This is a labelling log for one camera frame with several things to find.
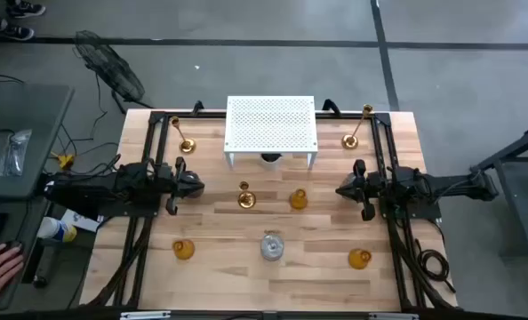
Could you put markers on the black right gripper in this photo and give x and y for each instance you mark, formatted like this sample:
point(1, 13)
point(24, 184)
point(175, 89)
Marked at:
point(373, 189)

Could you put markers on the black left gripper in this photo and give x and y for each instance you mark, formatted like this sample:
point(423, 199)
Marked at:
point(173, 184)

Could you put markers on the tall gold candlestick holder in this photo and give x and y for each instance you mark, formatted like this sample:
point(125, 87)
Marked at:
point(187, 146)
point(349, 141)

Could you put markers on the amber glass candle holder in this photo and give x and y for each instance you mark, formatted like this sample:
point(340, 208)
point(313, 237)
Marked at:
point(183, 250)
point(298, 201)
point(358, 259)

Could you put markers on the short gold candlestick holder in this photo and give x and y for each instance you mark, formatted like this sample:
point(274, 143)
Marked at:
point(246, 200)

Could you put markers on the silver tin can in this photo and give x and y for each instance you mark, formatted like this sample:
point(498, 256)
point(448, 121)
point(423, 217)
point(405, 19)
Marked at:
point(272, 248)

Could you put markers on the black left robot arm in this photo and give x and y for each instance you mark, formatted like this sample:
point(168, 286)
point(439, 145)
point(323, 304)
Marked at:
point(90, 189)

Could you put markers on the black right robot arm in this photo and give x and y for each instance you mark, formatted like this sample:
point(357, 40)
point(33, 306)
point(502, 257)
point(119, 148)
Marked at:
point(446, 184)

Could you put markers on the white perforated metal shelf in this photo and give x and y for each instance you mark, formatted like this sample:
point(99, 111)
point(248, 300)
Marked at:
point(270, 124)

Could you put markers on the white paper sheet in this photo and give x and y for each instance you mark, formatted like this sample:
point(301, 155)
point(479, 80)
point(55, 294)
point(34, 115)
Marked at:
point(84, 220)

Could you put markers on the yellow power connector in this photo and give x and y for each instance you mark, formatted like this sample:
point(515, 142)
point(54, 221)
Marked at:
point(65, 161)

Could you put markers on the silver aluminium extrusion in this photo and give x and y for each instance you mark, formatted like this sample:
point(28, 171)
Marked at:
point(393, 316)
point(144, 315)

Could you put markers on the black floor fan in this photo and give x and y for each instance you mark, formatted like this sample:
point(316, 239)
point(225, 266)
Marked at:
point(113, 71)

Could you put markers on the white wipes canister yellow lid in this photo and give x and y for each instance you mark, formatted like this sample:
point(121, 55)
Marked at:
point(53, 229)

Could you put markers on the grey metal stand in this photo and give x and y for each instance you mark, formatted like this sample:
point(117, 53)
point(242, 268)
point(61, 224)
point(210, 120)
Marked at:
point(513, 149)

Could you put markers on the dark grey desk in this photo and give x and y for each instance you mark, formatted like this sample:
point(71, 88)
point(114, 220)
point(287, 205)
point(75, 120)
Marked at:
point(28, 222)

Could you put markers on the clear plastic bag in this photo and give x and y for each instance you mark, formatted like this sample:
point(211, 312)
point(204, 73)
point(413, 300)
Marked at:
point(15, 151)

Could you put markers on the grey side table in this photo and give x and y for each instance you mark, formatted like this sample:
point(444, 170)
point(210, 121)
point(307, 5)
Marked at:
point(24, 111)

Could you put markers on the person's shoe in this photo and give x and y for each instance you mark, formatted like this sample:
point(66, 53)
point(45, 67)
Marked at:
point(26, 9)
point(18, 32)

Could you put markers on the black aluminium table frame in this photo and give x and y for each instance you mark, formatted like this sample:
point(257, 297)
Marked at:
point(156, 118)

